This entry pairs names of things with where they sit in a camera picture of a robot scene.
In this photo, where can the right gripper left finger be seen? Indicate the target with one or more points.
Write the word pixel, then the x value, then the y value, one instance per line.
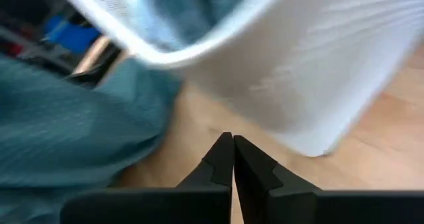
pixel 198 204

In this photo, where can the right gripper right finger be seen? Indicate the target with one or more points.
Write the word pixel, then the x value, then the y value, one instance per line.
pixel 281 204

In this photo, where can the white perforated plastic basket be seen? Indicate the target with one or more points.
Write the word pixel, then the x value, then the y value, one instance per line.
pixel 281 68

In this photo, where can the teal dotted cloth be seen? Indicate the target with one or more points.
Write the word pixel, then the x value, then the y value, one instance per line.
pixel 66 124

